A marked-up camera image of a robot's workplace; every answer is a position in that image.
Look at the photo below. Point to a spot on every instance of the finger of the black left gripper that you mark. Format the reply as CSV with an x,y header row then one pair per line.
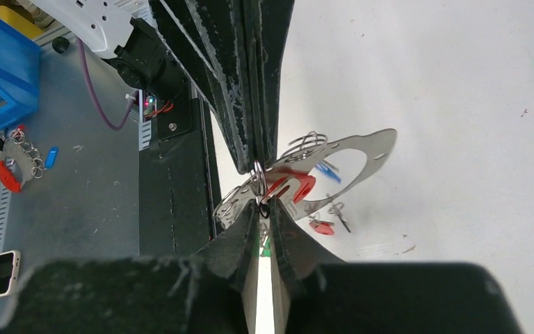
x,y
206,40
266,27

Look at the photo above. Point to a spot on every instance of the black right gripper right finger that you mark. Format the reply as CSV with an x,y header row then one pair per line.
x,y
295,254

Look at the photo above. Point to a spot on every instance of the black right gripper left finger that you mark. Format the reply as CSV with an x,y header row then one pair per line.
x,y
233,254

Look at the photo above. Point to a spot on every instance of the silver key with red tag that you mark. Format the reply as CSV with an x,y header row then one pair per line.
x,y
288,187

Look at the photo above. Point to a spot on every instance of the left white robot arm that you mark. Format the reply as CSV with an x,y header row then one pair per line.
x,y
127,43

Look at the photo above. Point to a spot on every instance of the red key tag on plate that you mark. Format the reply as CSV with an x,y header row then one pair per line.
x,y
322,227

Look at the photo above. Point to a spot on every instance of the silver key beside red tag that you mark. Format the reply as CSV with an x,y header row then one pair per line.
x,y
336,209

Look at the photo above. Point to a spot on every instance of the blue key tag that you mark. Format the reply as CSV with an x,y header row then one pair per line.
x,y
329,171

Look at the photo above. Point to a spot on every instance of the blue plastic bin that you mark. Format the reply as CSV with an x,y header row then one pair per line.
x,y
19,76

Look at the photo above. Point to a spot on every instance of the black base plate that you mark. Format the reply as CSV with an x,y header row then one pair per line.
x,y
176,183

